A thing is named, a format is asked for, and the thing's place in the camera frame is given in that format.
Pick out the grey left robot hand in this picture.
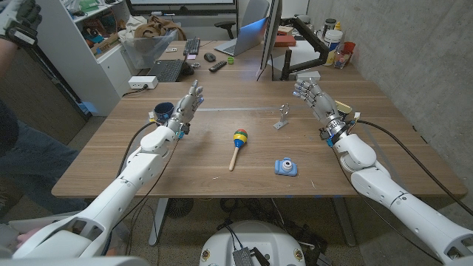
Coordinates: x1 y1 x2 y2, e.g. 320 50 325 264
168 79 205 134

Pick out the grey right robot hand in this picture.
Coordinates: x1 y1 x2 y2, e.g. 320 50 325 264
293 77 344 131

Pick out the dark blue mug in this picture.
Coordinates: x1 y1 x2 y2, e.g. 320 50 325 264
153 101 175 123

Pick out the rectangular food tin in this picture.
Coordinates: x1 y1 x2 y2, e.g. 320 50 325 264
334 100 353 116

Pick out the flat white box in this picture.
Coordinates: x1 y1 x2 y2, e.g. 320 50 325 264
295 70 321 82

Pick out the clear plastic cup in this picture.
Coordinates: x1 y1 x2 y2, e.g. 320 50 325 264
334 50 352 70

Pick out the white power strip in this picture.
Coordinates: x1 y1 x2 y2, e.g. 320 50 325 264
128 75 159 90

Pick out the black remote control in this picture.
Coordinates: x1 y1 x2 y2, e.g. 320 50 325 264
208 60 228 73

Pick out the narrow black keyboard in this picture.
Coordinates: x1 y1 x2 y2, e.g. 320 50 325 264
183 36 201 57

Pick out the colourful striped wooden maraca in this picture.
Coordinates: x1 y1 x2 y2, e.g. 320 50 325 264
228 129 249 172

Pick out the white tub container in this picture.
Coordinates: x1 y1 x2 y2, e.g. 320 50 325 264
323 29 344 67

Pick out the clear plastic bin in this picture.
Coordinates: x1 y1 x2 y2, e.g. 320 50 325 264
121 29 178 70

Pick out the dark lidded jar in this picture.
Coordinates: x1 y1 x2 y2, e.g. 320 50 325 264
321 18 337 38

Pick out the brown cloth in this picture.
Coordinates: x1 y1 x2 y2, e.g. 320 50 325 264
133 15 188 41

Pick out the black computer monitor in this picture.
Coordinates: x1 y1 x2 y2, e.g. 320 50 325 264
256 0 284 78

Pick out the silver laptop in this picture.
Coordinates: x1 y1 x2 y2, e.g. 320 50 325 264
214 16 269 58

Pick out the white cloth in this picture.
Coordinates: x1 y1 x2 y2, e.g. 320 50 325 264
117 15 148 44

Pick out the black floor fan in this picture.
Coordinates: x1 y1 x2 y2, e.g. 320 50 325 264
166 198 194 219

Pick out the grey office chair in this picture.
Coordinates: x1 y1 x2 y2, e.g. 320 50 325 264
214 0 270 40

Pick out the white table leg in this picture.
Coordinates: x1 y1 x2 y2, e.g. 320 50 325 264
332 197 356 248
149 198 169 247

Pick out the white shelf cabinet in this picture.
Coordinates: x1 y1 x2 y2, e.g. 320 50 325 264
16 0 132 117

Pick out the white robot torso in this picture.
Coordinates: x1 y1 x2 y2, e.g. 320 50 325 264
199 220 307 266

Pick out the dark wooden cabinet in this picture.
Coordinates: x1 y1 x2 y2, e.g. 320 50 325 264
0 44 92 146

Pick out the person in dark clothes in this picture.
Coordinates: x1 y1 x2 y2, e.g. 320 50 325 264
0 36 89 222

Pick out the black white teleoperation glove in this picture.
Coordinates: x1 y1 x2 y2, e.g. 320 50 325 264
0 0 43 47

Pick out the metal ring bracket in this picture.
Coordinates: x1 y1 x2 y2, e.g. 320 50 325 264
273 103 291 131

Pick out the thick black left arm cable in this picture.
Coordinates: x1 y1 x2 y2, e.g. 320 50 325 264
116 120 160 178

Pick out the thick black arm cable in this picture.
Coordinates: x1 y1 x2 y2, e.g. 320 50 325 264
116 120 160 178
354 118 473 217

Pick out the blue toy camera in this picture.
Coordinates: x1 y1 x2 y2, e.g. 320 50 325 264
273 157 299 177

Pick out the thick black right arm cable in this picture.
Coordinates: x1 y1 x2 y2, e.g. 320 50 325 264
354 118 473 217

